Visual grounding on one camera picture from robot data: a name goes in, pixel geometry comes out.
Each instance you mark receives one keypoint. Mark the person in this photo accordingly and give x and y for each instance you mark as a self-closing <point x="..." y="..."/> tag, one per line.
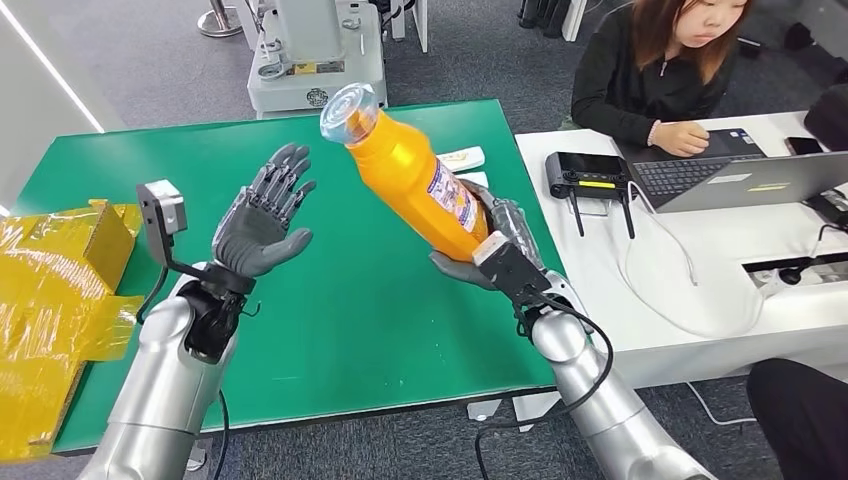
<point x="616" y="79"/>

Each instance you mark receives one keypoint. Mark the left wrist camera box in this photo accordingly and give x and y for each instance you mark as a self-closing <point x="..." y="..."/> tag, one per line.
<point x="162" y="215"/>

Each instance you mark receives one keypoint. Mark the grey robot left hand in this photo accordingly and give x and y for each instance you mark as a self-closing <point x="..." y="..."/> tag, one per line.
<point x="255" y="232"/>

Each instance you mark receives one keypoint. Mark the black controller with antennas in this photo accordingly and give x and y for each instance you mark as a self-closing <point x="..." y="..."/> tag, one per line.
<point x="586" y="173"/>

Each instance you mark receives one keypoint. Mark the white shampoo bottle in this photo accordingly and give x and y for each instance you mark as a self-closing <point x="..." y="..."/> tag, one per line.
<point x="478" y="179"/>
<point x="464" y="158"/>

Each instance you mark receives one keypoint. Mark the orange bottle with blue cap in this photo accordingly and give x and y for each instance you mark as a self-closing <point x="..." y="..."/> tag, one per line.
<point x="411" y="179"/>

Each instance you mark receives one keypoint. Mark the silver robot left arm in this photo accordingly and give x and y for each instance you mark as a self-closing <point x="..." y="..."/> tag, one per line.
<point x="162" y="384"/>

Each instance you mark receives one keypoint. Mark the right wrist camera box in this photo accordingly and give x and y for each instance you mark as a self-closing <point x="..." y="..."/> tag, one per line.
<point x="510" y="268"/>

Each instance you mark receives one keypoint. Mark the table leg bracket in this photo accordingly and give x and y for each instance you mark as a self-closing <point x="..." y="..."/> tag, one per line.
<point x="484" y="409"/>

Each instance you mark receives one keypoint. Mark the grey laptop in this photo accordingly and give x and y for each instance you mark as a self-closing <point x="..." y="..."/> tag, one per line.
<point x="748" y="185"/>

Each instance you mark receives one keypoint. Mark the black bulky object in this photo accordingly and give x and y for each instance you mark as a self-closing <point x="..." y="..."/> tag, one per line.
<point x="828" y="119"/>

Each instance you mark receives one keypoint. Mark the black phone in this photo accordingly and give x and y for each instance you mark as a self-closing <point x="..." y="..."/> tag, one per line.
<point x="805" y="146"/>

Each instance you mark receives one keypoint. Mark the black rounded object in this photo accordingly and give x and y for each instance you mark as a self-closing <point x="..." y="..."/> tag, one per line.
<point x="808" y="424"/>

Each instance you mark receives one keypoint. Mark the metal stanchion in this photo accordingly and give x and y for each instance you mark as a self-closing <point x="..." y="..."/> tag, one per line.
<point x="218" y="20"/>

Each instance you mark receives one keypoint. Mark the person's hand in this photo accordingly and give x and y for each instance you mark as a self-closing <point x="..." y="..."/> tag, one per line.
<point x="682" y="139"/>

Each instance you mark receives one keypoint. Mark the white furniture leg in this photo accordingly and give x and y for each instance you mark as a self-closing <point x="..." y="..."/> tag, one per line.
<point x="418" y="23"/>

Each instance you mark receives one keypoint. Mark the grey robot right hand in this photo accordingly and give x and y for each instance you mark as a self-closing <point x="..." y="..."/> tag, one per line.
<point x="513" y="222"/>

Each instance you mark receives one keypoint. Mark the black adapter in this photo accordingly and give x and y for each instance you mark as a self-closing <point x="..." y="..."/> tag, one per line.
<point x="831" y="206"/>

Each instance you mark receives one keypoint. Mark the white panel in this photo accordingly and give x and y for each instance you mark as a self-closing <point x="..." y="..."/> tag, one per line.
<point x="574" y="18"/>

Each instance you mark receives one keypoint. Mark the white robot base with column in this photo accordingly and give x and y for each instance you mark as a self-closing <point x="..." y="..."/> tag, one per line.
<point x="311" y="73"/>

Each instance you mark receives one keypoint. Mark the yellow taped cardboard box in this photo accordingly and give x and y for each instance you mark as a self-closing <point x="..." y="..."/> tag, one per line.
<point x="46" y="298"/>

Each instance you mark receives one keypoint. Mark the black items on floor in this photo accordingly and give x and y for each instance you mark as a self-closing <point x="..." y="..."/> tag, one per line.
<point x="540" y="13"/>

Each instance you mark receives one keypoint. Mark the desk socket recess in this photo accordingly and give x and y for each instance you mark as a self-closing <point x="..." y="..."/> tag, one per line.
<point x="818" y="268"/>

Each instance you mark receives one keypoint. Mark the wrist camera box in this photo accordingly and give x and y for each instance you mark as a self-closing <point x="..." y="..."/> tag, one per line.
<point x="510" y="268"/>
<point x="162" y="215"/>

